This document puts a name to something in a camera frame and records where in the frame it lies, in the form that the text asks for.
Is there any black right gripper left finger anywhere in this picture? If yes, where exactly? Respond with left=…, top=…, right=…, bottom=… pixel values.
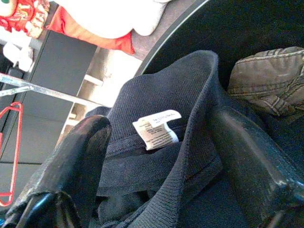
left=4, top=115, right=112, bottom=228

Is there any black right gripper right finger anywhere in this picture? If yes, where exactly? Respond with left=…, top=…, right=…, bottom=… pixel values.
left=209, top=106, right=304, bottom=228

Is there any black polo shirt small logo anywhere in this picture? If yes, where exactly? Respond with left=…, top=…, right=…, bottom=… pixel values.
left=85, top=49, right=304, bottom=228

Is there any red plastic hanger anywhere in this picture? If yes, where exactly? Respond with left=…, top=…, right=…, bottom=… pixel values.
left=0, top=101, right=24, bottom=207

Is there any silver metal clothes rack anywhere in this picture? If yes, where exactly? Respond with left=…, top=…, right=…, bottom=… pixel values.
left=0, top=72, right=112, bottom=107

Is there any brown garment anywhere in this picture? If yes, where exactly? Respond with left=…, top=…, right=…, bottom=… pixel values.
left=227, top=46, right=304, bottom=117

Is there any black television cabinet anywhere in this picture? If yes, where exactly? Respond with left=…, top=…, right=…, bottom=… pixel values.
left=0, top=29, right=98, bottom=164

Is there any red cushion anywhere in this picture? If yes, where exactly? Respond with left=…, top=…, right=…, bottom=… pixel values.
left=46, top=4, right=136, bottom=55

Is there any pink cat face cushion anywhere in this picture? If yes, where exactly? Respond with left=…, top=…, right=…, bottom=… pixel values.
left=51, top=0, right=175, bottom=40

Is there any black plastic bucket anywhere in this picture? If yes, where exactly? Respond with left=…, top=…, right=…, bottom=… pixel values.
left=136, top=0, right=304, bottom=112

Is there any red laughing Buddha statue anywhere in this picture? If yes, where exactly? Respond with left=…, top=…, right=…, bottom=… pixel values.
left=0, top=0, right=50, bottom=40

